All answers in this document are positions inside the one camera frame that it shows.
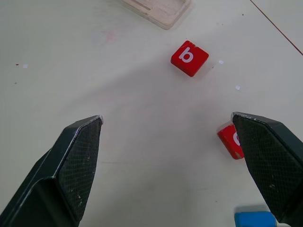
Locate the red letter tile b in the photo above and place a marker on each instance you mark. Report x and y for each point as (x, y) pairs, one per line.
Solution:
(189, 58)

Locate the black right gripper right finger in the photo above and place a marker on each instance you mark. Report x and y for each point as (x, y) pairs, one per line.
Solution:
(272, 165)

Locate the blue tile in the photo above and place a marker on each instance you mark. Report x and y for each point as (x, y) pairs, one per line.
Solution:
(253, 220)

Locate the red letter tile o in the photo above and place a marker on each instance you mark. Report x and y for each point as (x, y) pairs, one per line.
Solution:
(228, 139)

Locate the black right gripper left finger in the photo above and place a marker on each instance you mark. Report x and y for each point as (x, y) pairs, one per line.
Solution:
(71, 165)

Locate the light wooden letter tray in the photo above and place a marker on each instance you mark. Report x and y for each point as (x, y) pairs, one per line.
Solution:
(163, 11)

